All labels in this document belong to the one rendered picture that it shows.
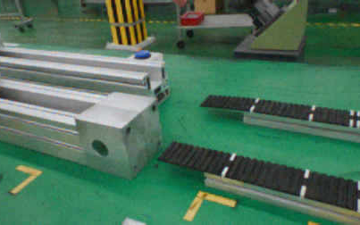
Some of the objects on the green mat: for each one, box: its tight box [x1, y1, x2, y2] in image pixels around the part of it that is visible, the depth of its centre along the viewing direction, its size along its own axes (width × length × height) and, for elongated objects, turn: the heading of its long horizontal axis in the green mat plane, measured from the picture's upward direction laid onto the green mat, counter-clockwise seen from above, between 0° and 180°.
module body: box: [0, 46, 170, 105], centre depth 86 cm, size 80×10×8 cm, turn 72°
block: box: [74, 92, 163, 180], centre depth 52 cm, size 9×12×10 cm
